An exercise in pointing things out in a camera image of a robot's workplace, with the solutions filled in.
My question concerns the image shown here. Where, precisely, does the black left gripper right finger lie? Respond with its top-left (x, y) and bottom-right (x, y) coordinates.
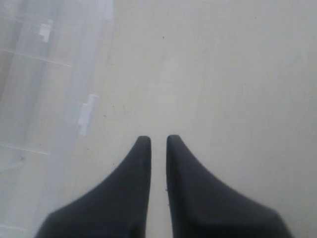
top-left (166, 135), bottom-right (292, 238)

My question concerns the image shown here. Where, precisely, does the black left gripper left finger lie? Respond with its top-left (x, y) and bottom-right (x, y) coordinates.
top-left (35, 136), bottom-right (151, 238)

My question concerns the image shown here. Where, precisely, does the clear wide drawer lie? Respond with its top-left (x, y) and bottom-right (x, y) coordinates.
top-left (0, 50), bottom-right (96, 160)
top-left (0, 0), bottom-right (82, 67)

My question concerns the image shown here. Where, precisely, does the clear middle wide drawer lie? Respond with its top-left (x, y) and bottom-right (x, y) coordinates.
top-left (0, 0), bottom-right (82, 67)

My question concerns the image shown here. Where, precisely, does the clear bottom wide drawer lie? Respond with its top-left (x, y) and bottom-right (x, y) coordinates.
top-left (0, 50), bottom-right (96, 160)

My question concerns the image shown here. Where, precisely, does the white plastic drawer cabinet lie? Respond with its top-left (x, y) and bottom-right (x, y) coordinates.
top-left (0, 0), bottom-right (117, 174)

